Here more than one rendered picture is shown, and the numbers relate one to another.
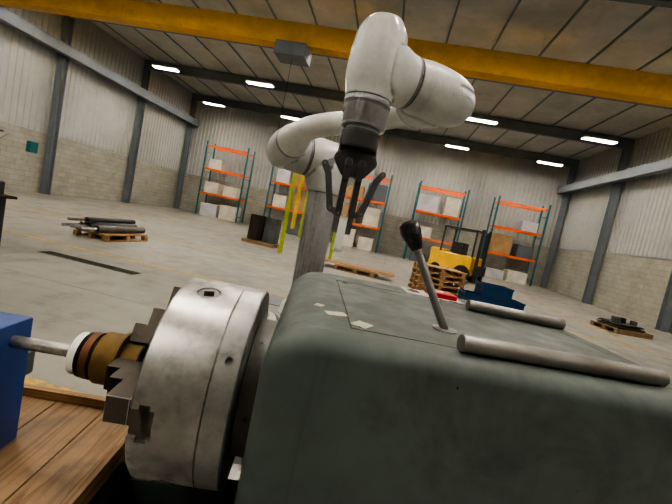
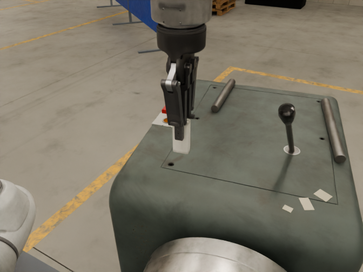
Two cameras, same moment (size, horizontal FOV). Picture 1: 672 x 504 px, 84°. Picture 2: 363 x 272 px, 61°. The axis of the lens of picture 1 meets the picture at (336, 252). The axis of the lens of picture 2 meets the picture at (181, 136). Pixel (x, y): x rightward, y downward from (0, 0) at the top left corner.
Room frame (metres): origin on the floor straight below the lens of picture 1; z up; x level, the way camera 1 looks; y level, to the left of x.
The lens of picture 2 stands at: (0.56, 0.44, 1.67)
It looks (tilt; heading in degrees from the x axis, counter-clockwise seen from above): 33 degrees down; 292
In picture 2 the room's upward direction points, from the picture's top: straight up
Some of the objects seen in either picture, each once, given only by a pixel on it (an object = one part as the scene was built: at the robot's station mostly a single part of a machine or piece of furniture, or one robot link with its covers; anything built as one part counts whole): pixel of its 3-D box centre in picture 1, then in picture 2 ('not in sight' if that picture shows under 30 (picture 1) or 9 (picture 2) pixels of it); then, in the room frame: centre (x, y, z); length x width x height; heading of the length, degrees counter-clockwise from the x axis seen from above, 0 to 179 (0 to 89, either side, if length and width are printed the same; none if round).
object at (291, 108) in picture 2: (411, 235); (286, 115); (0.56, -0.11, 1.38); 0.04 x 0.03 x 0.05; 94
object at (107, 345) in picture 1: (114, 358); not in sight; (0.59, 0.32, 1.08); 0.09 x 0.09 x 0.09; 4
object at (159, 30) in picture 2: (356, 154); (181, 52); (0.74, 0.00, 1.51); 0.08 x 0.07 x 0.09; 94
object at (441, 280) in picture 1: (436, 280); not in sight; (9.86, -2.79, 0.36); 1.26 x 0.86 x 0.73; 94
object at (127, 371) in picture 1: (132, 393); not in sight; (0.51, 0.24, 1.08); 0.12 x 0.11 x 0.05; 4
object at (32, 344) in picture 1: (47, 347); not in sight; (0.59, 0.43, 1.08); 0.13 x 0.07 x 0.07; 94
